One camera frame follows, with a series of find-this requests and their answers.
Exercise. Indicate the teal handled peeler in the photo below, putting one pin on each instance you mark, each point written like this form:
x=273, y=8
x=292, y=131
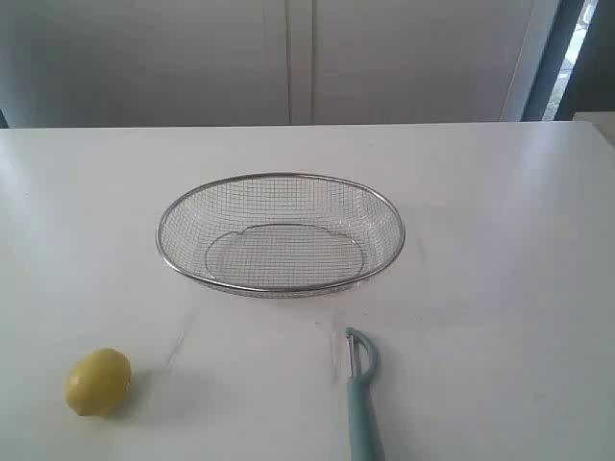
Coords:
x=364, y=364

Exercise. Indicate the yellow lemon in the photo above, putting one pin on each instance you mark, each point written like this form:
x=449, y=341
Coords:
x=98, y=383

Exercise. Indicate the oval wire mesh basket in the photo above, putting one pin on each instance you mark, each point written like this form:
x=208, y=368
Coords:
x=280, y=234

